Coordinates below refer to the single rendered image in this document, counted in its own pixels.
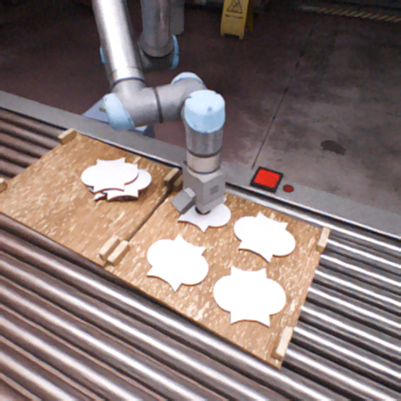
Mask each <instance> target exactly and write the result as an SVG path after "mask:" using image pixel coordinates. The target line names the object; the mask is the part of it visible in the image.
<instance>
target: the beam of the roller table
mask: <svg viewBox="0 0 401 401"><path fill-rule="evenodd" d="M0 109H2V110H4V111H7V112H10V113H12V114H16V115H20V116H22V117H24V118H27V119H30V120H32V121H37V122H40V123H43V124H46V125H48V126H50V127H54V128H58V129H61V130H64V131H66V130H68V129H70V128H74V130H75V132H78V134H80V135H84V136H87V137H89V138H91V139H95V140H98V142H100V143H105V144H107V145H109V146H113V147H116V148H118V149H121V150H123V151H124V152H127V153H130V154H135V155H138V156H140V157H145V159H148V160H151V161H156V162H158V163H161V164H166V165H168V166H171V168H177V169H179V170H181V171H182V162H183V161H187V149H183V147H180V146H176V145H172V144H170V143H164V142H161V141H159V140H157V139H153V138H150V137H148V136H144V135H140V134H136V133H134V132H130V131H129V130H114V129H112V127H111V126H109V125H107V124H104V122H101V121H96V120H92V119H90V118H87V117H82V116H79V114H74V113H71V112H67V111H65V110H61V109H56V108H54V107H51V106H49V105H46V104H42V103H38V102H35V101H32V100H29V99H26V98H23V97H21V96H15V95H13V94H9V93H7V92H4V91H1V90H0ZM221 167H222V169H224V170H225V171H226V185H227V186H231V187H232V188H235V189H238V190H241V191H244V192H247V193H251V194H254V195H257V196H260V197H262V198H265V199H267V200H270V201H275V202H277V203H281V204H285V205H288V206H291V208H295V209H298V210H301V211H306V212H308V213H311V214H314V215H316V216H319V217H322V218H325V219H330V220H332V221H335V222H340V223H342V225H346V226H350V227H352V228H355V229H360V230H362V231H365V232H368V233H370V234H373V235H376V236H379V237H384V238H386V239H389V240H392V241H394V242H396V243H400V244H401V215H399V214H396V213H393V212H390V211H386V210H381V209H379V208H374V207H371V205H367V204H363V203H360V202H357V201H354V200H349V199H346V198H342V197H340V196H338V195H334V194H332V193H326V192H323V191H321V190H315V189H312V187H309V186H305V185H301V184H298V183H295V182H291V181H287V180H284V179H282V180H281V183H280V185H279V186H278V187H277V190H276V193H270V192H267V191H264V190H260V189H257V188H255V187H254V186H249V185H250V181H251V179H253V176H254V174H255V172H256V171H255V170H252V169H249V168H246V167H244V166H240V165H238V164H232V163H229V162H227V161H222V160H221ZM286 184H289V185H292V186H293V187H294V191H293V192H291V193H287V192H285V191H284V190H283V185H286Z"/></svg>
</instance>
